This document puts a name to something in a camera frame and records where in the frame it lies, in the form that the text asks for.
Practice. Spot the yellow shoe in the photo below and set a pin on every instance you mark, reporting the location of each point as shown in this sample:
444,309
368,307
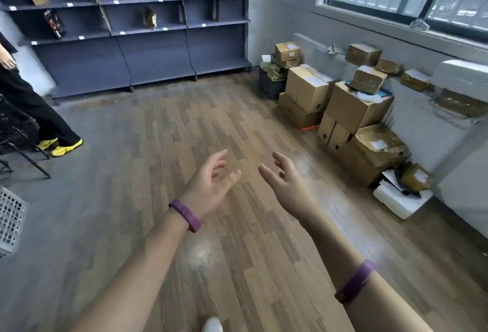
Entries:
47,143
66,148

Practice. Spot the person's left forearm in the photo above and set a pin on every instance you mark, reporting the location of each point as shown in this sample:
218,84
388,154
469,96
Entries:
141,274

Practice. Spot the person's right hand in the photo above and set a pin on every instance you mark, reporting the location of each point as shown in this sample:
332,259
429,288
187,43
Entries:
293,194

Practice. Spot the black plastic crate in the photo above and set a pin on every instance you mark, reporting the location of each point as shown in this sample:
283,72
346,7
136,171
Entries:
272,85

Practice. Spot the white plastic basket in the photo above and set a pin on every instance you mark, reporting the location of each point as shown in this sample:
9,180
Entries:
9,221

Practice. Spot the grey metal shelving unit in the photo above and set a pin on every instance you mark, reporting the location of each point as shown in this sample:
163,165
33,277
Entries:
160,53

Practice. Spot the dark grey shelving unit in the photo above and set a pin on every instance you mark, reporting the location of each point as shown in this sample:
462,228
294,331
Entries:
12,8

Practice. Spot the person's right forearm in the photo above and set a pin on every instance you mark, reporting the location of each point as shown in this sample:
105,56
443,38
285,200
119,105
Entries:
328,244

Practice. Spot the clear plastic wrapper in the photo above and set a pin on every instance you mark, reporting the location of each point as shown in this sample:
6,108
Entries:
419,24

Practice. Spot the white radiator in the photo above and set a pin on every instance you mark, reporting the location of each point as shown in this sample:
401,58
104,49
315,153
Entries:
415,133

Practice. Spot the person's left hand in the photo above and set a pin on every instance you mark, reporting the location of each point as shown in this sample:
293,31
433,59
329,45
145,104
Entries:
207,190

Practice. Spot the white sneaker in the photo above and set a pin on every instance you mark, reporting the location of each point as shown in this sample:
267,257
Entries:
211,325

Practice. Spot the white foam slab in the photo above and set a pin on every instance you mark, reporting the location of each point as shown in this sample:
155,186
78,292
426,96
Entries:
400,202

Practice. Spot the purple wristband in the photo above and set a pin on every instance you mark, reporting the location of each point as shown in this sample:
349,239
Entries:
185,215
354,282

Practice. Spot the black box orange logo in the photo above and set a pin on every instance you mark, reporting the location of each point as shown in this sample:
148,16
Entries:
53,23

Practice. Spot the pile of cardboard boxes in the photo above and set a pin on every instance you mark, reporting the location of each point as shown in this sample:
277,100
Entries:
354,110

